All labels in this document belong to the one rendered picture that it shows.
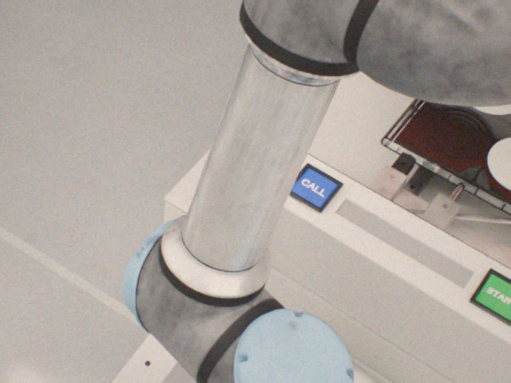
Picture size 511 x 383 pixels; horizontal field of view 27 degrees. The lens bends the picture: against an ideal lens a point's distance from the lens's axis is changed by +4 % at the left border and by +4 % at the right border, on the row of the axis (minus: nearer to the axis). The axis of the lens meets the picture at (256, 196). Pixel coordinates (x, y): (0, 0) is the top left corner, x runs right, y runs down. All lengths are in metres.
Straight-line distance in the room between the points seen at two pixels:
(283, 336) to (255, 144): 0.21
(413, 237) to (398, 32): 0.59
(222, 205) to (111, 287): 1.40
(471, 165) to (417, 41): 0.74
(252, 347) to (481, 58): 0.38
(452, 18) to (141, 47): 2.08
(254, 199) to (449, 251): 0.43
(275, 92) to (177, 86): 1.85
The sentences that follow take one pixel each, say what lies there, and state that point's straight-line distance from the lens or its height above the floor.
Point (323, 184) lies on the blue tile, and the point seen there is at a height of 0.96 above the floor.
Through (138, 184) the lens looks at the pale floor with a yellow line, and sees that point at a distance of 2.49.
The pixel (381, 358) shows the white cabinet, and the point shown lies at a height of 0.77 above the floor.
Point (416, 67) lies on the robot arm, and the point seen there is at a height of 1.47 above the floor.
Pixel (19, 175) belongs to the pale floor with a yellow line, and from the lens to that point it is 2.52.
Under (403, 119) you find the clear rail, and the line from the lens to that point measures 1.50.
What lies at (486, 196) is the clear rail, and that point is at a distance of 1.44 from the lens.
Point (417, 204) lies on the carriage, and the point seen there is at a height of 0.88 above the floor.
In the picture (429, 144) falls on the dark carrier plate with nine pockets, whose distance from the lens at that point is 1.48.
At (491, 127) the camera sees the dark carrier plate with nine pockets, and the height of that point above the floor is 0.90.
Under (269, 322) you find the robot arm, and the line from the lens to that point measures 1.01.
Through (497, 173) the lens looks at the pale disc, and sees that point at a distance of 1.48.
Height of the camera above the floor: 2.00
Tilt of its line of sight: 53 degrees down
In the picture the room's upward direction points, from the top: 10 degrees clockwise
